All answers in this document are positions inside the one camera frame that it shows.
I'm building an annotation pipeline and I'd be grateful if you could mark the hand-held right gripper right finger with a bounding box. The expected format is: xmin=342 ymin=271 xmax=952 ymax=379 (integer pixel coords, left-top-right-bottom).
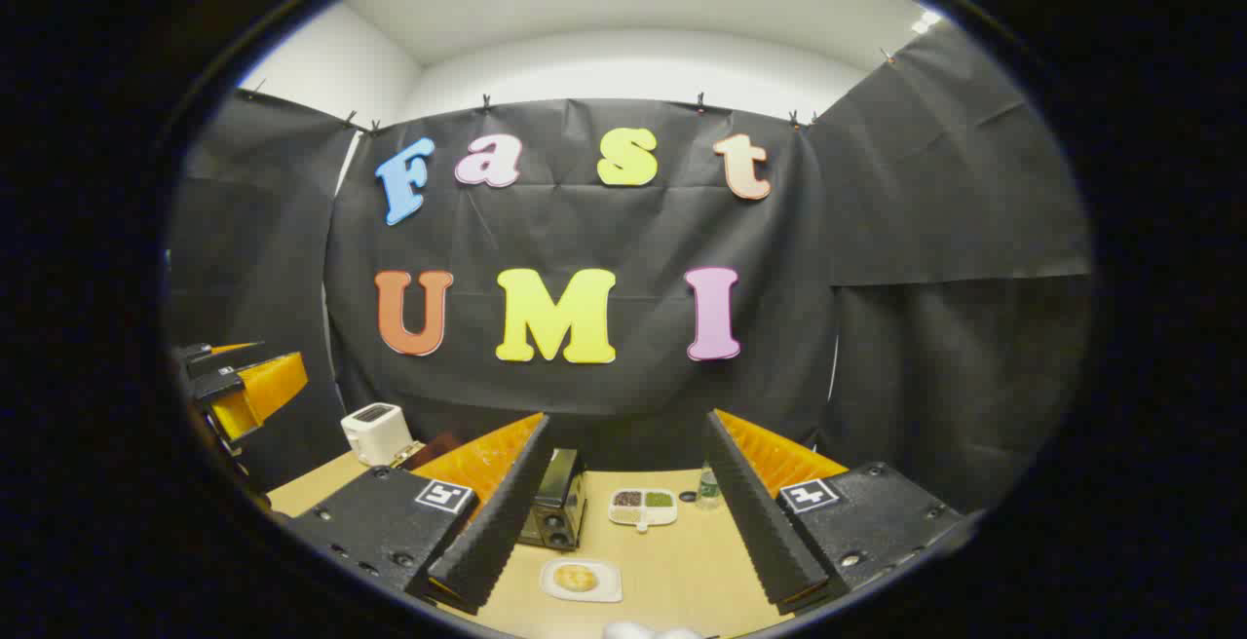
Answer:
xmin=702 ymin=410 xmax=965 ymax=617

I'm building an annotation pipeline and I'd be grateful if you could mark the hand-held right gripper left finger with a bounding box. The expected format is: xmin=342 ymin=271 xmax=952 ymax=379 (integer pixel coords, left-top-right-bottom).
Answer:
xmin=283 ymin=412 xmax=552 ymax=616

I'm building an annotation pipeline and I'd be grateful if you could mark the black backdrop cloth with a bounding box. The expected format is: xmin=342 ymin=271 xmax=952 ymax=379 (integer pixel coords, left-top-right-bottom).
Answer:
xmin=166 ymin=20 xmax=1094 ymax=513

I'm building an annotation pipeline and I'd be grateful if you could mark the white square plate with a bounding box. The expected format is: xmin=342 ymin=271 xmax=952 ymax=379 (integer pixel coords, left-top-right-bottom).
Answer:
xmin=540 ymin=558 xmax=624 ymax=604

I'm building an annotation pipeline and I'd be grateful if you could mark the white divided condiment dish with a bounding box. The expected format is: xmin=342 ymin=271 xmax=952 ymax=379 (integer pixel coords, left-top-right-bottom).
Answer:
xmin=608 ymin=488 xmax=679 ymax=533

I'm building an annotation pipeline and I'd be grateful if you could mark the black electric oven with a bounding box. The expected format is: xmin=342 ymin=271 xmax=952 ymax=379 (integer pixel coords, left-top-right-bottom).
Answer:
xmin=516 ymin=447 xmax=588 ymax=552

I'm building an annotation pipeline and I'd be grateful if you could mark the white toaster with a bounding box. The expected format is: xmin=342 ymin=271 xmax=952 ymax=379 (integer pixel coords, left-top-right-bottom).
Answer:
xmin=340 ymin=403 xmax=414 ymax=468

